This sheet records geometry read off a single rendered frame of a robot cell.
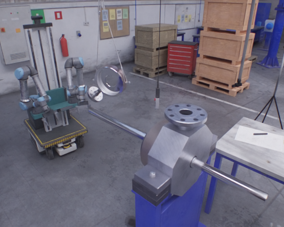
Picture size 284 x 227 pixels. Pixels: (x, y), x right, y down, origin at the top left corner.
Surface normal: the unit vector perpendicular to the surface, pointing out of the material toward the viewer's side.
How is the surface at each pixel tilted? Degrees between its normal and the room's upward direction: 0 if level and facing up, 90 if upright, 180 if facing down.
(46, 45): 90
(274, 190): 0
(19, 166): 0
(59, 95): 90
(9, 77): 90
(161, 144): 45
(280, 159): 0
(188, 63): 90
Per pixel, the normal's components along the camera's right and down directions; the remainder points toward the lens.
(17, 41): 0.72, 0.32
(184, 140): -0.48, -0.39
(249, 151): 0.00, -0.89
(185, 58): -0.42, 0.42
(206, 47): -0.71, 0.33
